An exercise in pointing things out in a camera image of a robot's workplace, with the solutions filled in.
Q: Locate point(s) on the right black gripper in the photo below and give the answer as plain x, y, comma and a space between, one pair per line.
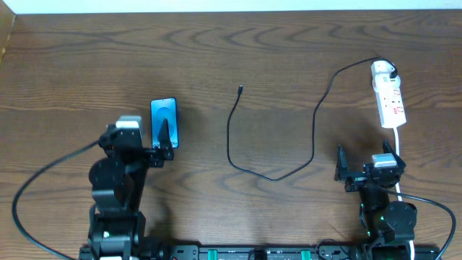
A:
361, 179

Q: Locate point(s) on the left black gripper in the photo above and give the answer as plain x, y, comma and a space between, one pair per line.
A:
152, 155

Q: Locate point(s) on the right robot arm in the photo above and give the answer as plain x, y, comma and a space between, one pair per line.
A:
389, 224

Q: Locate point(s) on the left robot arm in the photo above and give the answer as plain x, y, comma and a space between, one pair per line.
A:
116, 222

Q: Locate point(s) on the white charger plug adapter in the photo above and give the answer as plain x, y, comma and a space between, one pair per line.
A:
383, 82

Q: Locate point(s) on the white power strip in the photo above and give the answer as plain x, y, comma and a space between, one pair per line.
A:
390, 103

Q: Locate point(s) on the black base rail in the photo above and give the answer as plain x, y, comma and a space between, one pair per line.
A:
328, 252

